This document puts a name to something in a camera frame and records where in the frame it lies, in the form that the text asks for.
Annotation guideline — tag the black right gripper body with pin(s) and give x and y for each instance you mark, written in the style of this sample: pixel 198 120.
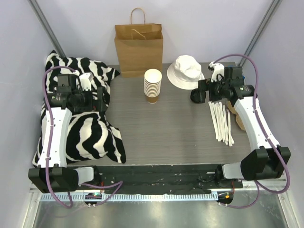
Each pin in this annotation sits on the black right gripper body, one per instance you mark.
pixel 202 86

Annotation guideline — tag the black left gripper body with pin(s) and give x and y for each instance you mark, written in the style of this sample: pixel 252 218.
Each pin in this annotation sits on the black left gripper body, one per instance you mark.
pixel 99 99

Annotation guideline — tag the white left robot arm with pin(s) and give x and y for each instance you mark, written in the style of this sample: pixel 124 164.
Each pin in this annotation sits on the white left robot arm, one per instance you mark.
pixel 73 96

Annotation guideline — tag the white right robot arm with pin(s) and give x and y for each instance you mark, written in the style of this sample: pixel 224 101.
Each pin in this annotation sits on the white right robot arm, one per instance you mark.
pixel 267 159

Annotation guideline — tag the stack of black lids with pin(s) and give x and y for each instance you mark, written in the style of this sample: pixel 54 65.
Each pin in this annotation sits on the stack of black lids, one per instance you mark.
pixel 195 96

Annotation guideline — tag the white bucket hat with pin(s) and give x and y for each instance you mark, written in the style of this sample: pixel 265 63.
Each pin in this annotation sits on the white bucket hat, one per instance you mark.
pixel 185 72

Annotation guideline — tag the zebra print pillow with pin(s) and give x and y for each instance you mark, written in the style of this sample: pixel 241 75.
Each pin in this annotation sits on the zebra print pillow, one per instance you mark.
pixel 90 135

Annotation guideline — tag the stack of cardboard cup carriers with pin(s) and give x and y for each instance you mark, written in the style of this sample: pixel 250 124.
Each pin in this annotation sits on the stack of cardboard cup carriers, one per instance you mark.
pixel 237 117

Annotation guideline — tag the white wrapped straws bundle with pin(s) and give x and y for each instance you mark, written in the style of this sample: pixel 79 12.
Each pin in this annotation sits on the white wrapped straws bundle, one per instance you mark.
pixel 221 119

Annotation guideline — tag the stack of paper cups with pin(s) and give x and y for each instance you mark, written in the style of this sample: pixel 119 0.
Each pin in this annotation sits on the stack of paper cups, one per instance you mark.
pixel 152 85

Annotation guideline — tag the brown paper bag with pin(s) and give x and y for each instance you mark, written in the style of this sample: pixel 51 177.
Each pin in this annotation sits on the brown paper bag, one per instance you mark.
pixel 139 47

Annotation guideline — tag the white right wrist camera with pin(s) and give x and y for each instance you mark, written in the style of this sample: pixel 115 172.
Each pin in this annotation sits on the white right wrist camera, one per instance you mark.
pixel 218 71

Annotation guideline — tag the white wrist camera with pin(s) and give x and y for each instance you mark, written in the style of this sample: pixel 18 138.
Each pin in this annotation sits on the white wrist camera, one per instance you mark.
pixel 218 71
pixel 85 81

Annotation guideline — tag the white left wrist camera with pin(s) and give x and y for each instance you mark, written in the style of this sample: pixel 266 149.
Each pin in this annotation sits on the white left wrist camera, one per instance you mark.
pixel 85 81

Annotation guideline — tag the white slotted cable duct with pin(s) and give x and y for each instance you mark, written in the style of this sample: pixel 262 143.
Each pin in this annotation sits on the white slotted cable duct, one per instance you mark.
pixel 87 196

